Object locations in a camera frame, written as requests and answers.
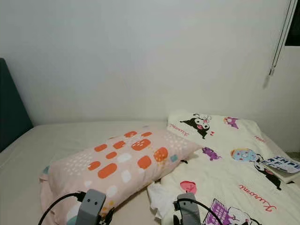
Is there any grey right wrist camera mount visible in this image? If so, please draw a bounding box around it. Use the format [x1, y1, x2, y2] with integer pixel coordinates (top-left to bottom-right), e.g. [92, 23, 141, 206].
[177, 193, 201, 225]

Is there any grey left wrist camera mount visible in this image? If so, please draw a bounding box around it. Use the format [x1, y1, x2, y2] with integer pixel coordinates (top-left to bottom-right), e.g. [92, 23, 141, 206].
[75, 189, 106, 225]

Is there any dark window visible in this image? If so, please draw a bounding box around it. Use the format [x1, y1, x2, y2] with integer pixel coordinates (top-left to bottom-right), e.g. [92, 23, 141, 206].
[286, 0, 300, 33]

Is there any pink patterned pillow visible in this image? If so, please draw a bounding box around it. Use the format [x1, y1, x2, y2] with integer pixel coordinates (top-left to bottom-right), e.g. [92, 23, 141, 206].
[40, 127, 201, 225]

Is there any teal upholstered headboard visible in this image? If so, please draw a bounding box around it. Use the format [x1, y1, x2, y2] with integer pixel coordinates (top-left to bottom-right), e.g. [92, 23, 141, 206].
[0, 58, 34, 153]

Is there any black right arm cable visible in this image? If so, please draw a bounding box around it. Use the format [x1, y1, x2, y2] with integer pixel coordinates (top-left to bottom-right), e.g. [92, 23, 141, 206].
[173, 198, 225, 225]

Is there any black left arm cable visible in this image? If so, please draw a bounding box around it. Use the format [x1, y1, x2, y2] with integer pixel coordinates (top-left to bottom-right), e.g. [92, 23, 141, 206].
[38, 191, 83, 225]

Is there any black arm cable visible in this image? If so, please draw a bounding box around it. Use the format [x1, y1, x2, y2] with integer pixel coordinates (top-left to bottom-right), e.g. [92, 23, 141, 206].
[173, 198, 225, 225]
[38, 191, 83, 225]

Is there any cream cartoon print quilt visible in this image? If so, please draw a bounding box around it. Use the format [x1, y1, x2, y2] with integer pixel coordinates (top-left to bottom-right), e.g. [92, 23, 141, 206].
[148, 110, 300, 225]

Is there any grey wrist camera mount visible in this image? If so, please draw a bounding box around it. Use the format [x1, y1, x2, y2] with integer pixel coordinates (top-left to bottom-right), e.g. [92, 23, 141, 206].
[75, 189, 106, 225]
[177, 193, 201, 225]

